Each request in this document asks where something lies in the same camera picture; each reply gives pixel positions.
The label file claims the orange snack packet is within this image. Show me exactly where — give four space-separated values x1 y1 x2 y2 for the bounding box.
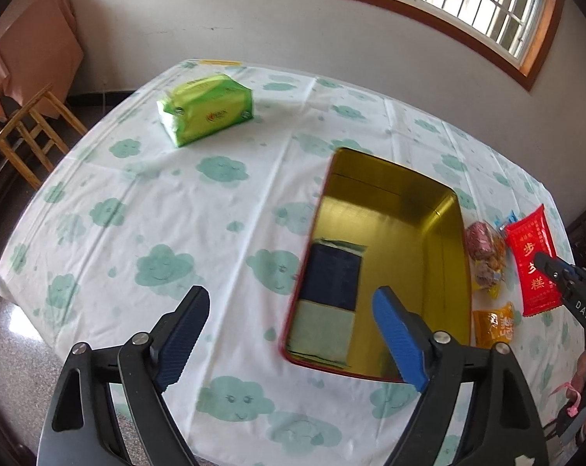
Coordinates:
473 302 516 349

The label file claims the wooden chair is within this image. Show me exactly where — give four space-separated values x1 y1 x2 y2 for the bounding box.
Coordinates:
0 85 89 190

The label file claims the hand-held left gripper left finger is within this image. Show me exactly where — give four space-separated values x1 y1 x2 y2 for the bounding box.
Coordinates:
37 285 211 466

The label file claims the orange cloth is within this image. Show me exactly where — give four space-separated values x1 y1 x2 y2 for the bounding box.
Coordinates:
0 0 85 122

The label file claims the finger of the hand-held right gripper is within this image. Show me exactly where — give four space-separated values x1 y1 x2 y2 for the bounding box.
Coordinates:
535 251 579 298

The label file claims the clear bag of pink snacks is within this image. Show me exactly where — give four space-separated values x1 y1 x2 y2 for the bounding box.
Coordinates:
465 221 510 299

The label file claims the red snack packet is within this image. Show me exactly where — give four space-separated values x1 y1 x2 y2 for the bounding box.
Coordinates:
504 204 573 316

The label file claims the green tissue pack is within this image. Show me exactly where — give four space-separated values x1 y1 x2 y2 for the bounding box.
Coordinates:
157 74 253 148

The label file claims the pink ribbon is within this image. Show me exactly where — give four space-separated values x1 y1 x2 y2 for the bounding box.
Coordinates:
550 381 581 418

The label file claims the red and gold tin box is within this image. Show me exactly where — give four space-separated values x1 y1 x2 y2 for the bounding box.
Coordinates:
278 147 471 383

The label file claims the dark and green snack packet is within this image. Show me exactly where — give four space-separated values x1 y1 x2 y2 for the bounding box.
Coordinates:
286 239 366 366

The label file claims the white cloud print tablecloth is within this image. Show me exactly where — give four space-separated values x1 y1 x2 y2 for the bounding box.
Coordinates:
0 58 578 466

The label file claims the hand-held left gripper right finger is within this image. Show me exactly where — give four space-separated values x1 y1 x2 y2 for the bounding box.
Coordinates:
373 286 551 466

